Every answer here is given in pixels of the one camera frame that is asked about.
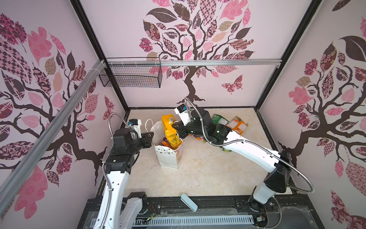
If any yellow snack packet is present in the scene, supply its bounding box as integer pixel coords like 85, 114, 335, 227
162, 114, 182, 150

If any white patterned paper bag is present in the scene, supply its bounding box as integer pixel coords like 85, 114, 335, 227
144, 119, 185, 170

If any orange snack packet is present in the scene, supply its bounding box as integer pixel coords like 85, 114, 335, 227
162, 137, 173, 149

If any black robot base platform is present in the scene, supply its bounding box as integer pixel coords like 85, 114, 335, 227
76, 195, 325, 229

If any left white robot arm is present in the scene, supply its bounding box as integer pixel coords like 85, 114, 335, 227
93, 128, 154, 229

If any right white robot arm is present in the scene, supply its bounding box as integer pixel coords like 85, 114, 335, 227
172, 105, 291, 206

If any Fox's fruits oval candy bag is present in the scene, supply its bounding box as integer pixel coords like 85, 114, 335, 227
194, 135, 206, 143

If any green Fox's candy bag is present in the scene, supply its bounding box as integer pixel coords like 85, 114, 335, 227
212, 114, 229, 126

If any orange Fox's fruits candy bag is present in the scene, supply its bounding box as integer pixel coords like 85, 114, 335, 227
226, 116, 248, 135

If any light blue oblong object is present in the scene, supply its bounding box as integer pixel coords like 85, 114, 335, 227
180, 194, 198, 212

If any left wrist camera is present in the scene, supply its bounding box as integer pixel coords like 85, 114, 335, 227
128, 119, 142, 138

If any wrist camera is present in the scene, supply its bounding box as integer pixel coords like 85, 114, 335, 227
174, 104, 191, 126
128, 119, 142, 138

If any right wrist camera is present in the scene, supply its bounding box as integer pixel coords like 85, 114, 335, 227
174, 104, 191, 126

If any black wire basket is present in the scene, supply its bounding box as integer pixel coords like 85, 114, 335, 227
99, 57, 163, 88

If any aluminium rail back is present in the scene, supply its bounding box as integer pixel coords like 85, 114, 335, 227
107, 58, 282, 67

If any aluminium rail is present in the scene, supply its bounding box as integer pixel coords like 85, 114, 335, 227
107, 58, 282, 67
1, 60, 106, 214

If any white slotted cable duct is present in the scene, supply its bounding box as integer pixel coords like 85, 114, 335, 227
132, 215, 254, 227

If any right metal cable conduit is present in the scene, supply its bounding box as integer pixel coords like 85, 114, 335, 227
184, 97, 315, 194

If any aluminium rail left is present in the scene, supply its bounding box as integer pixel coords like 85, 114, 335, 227
1, 60, 106, 214

